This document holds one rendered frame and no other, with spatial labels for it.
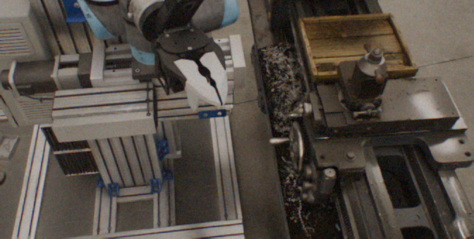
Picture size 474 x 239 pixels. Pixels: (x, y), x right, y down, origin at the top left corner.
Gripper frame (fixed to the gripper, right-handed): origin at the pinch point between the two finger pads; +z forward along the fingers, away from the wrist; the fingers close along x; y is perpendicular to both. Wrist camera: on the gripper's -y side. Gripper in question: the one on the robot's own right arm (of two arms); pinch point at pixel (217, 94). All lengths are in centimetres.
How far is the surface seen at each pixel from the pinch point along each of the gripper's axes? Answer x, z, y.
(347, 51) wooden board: -85, -52, 59
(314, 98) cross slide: -56, -34, 54
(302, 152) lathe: -52, -27, 71
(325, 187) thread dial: -49, -12, 69
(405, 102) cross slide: -79, -19, 51
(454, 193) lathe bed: -78, 8, 62
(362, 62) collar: -62, -27, 36
